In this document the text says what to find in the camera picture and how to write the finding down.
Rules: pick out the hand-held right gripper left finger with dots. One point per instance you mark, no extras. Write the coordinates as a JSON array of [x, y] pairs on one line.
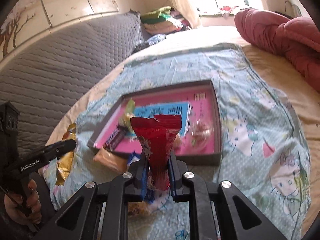
[[143, 180]]

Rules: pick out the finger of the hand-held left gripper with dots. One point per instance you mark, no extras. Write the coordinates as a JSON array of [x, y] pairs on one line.
[[61, 147]]

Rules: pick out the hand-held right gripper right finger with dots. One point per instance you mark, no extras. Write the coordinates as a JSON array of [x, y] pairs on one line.
[[172, 180]]

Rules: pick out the gold yellow snack packet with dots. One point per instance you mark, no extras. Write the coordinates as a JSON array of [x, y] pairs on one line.
[[65, 165]]

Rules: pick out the dark blue biscuit packet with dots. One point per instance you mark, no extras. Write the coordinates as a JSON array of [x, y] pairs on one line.
[[133, 159]]

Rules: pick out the orange snack packet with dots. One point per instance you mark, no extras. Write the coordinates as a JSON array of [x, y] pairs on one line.
[[110, 160]]

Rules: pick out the red snack packet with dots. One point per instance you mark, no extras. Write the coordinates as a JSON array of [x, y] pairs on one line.
[[157, 142]]

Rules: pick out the brown chocolate bar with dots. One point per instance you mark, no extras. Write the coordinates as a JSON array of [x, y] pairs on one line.
[[115, 138]]

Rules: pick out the small clear candy packet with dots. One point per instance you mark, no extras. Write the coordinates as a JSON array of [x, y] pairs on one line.
[[200, 130]]

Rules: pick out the dark shallow cardboard box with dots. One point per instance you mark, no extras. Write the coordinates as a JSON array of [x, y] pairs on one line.
[[216, 120]]

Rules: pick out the green yellow cake packet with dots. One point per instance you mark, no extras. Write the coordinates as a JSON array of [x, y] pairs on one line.
[[130, 106]]

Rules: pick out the person's left hand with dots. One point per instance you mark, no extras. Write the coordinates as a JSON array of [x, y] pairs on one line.
[[35, 205]]

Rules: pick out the pink book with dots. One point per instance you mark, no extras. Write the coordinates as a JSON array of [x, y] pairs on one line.
[[207, 112]]

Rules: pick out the grey quilted headboard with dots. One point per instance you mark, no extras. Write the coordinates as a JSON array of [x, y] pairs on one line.
[[62, 67]]

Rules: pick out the cartoon cat printed blanket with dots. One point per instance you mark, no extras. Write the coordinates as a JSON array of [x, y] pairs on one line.
[[250, 105]]

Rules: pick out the dark blue cloth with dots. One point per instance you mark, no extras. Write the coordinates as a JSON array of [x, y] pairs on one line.
[[152, 41]]

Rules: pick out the white wardrobe with tree print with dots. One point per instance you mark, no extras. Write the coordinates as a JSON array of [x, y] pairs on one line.
[[62, 0]]

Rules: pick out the stack of folded clothes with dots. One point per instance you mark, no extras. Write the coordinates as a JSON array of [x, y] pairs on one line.
[[162, 20]]

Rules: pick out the clothes on windowsill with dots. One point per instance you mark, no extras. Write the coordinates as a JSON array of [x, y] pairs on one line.
[[228, 10]]

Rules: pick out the cream curtain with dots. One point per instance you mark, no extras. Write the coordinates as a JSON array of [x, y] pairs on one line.
[[180, 0]]

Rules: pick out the pink quilt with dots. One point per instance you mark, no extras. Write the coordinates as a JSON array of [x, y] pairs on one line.
[[280, 35]]

